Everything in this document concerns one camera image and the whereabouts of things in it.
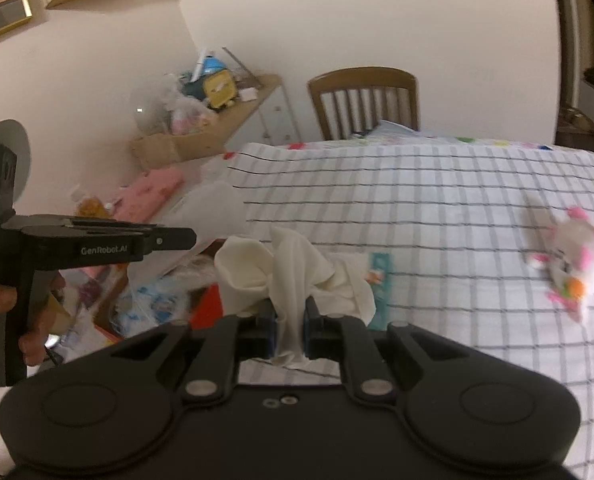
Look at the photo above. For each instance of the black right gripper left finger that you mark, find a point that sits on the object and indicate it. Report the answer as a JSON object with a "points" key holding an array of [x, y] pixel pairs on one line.
{"points": [[116, 405]]}

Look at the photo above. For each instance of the cardboard box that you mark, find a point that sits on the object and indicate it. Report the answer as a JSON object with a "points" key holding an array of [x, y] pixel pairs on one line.
{"points": [[161, 150]]}

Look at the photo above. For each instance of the blue white wet wipes pack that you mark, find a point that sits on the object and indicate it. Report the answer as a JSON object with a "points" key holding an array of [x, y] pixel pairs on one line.
{"points": [[172, 298]]}

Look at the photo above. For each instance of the white black checkered tablecloth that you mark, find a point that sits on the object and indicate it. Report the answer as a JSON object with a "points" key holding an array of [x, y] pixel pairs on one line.
{"points": [[458, 221]]}

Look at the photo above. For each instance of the white teal tissue pack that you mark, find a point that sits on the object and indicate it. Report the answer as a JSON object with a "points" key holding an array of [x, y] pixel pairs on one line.
{"points": [[377, 270]]}

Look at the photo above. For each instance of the blue cushion on chair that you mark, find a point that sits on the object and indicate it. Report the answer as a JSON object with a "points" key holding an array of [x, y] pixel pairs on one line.
{"points": [[385, 128]]}

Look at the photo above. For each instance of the person's left hand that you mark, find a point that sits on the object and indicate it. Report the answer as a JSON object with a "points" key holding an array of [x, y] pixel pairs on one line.
{"points": [[41, 319]]}

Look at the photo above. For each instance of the pink folded towel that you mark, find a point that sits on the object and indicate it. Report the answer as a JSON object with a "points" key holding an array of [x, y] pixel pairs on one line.
{"points": [[143, 198]]}

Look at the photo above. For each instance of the wooden side cabinet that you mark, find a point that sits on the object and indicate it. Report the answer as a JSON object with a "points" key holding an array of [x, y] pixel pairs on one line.
{"points": [[266, 120]]}

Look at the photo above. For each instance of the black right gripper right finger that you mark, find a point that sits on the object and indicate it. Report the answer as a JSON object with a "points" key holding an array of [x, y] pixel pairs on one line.
{"points": [[461, 405]]}

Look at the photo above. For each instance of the brown wooden chair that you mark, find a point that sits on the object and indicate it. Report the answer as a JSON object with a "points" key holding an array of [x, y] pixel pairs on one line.
{"points": [[354, 101]]}

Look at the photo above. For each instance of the white tissue cloth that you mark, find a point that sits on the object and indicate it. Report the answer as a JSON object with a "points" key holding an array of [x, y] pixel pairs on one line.
{"points": [[287, 273]]}

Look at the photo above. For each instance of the yellow alarm clock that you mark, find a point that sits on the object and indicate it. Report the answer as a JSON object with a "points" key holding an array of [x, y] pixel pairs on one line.
{"points": [[220, 89]]}

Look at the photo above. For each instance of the white pink plush toy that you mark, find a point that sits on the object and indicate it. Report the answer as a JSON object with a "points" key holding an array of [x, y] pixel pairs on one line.
{"points": [[569, 260]]}

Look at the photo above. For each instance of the red storage box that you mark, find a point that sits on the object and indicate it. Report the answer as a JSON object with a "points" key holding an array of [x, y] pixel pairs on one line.
{"points": [[105, 305]]}

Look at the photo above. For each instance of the clear plastic bag with items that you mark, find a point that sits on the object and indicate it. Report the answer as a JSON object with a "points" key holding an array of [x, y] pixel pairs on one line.
{"points": [[187, 114]]}

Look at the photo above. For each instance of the small white cube box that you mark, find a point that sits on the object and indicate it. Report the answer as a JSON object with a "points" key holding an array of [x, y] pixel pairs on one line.
{"points": [[248, 94]]}

